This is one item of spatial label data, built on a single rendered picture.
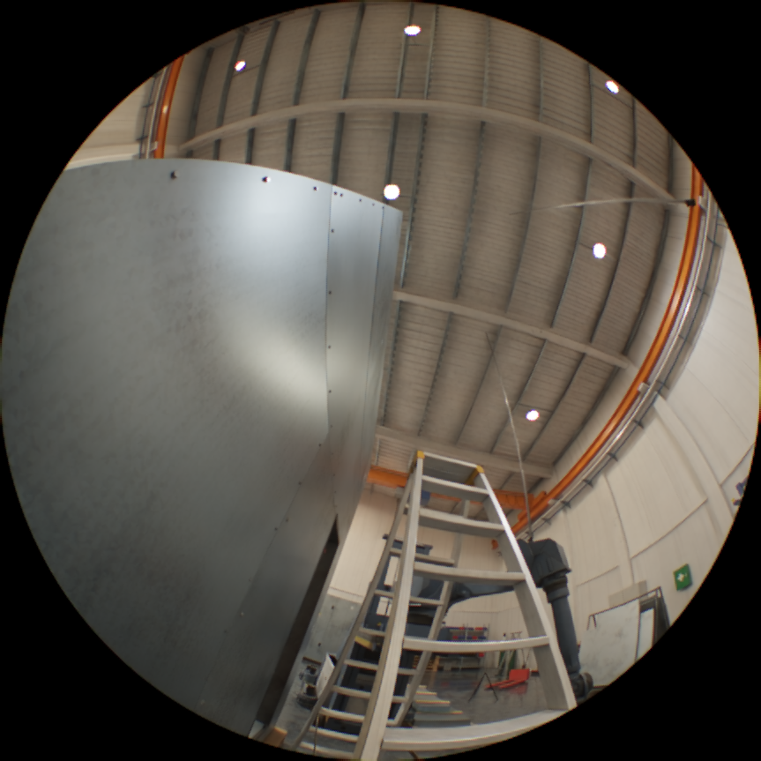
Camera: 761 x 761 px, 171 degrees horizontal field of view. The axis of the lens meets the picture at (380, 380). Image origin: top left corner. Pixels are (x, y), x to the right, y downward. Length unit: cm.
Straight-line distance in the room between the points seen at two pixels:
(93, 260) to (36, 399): 13
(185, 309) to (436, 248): 653
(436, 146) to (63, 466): 718
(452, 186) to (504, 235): 174
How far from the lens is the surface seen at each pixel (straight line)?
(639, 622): 499
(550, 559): 200
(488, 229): 672
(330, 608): 745
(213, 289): 36
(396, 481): 948
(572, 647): 200
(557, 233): 716
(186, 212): 34
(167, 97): 1083
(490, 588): 246
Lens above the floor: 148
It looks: 54 degrees up
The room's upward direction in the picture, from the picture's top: 23 degrees clockwise
